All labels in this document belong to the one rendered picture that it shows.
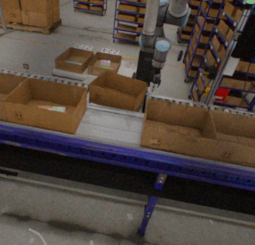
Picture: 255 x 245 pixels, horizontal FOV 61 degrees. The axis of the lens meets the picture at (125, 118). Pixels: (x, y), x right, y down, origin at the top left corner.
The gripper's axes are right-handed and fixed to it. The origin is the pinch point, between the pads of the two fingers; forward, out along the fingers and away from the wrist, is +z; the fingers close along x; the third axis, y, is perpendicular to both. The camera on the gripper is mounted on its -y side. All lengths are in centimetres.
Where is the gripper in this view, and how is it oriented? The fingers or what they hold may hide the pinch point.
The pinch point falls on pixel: (152, 91)
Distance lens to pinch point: 168.9
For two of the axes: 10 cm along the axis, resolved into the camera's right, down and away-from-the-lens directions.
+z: -1.2, 7.8, 6.1
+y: 1.1, -6.0, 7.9
